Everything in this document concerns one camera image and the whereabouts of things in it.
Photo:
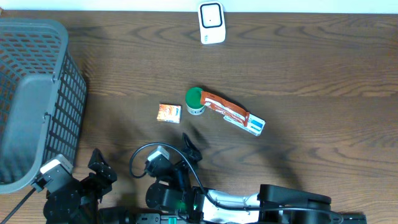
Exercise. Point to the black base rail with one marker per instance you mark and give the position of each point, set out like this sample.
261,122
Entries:
153,218

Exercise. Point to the orange snack packet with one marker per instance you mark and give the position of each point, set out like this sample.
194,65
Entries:
169,113

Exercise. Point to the white barcode scanner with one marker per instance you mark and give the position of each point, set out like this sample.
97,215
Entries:
211,22

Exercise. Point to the red Top chocolate bar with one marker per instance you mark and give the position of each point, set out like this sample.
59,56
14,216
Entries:
225,107

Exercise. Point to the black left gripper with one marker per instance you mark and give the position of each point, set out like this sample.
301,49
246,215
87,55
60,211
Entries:
101,166

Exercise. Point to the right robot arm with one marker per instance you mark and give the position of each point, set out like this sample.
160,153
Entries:
172,192

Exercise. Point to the white Panadol box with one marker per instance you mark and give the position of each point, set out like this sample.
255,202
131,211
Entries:
255,124

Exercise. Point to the green lid jar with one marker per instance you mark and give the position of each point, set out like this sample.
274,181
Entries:
192,100

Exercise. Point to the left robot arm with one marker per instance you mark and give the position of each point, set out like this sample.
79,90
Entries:
70,200

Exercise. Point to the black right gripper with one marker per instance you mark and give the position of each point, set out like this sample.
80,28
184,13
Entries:
196,155

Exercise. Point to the grey plastic basket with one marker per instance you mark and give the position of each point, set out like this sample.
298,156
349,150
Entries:
43,98

